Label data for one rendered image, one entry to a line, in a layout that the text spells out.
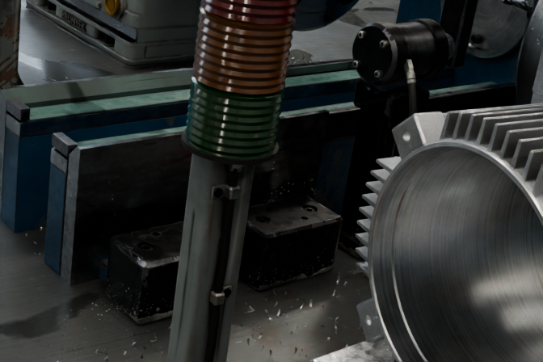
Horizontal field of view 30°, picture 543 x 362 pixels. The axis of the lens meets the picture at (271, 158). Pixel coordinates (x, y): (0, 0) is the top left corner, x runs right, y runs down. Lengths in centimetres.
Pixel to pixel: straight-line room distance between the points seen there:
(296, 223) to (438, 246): 32
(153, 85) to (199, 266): 43
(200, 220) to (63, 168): 26
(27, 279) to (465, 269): 43
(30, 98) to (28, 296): 20
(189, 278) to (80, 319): 21
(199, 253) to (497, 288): 20
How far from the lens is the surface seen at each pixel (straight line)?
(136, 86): 107
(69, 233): 92
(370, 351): 68
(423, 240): 65
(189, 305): 70
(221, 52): 62
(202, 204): 67
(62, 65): 151
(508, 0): 111
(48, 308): 90
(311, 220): 97
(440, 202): 65
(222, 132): 63
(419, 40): 99
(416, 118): 59
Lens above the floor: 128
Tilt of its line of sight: 22 degrees down
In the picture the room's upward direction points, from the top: 9 degrees clockwise
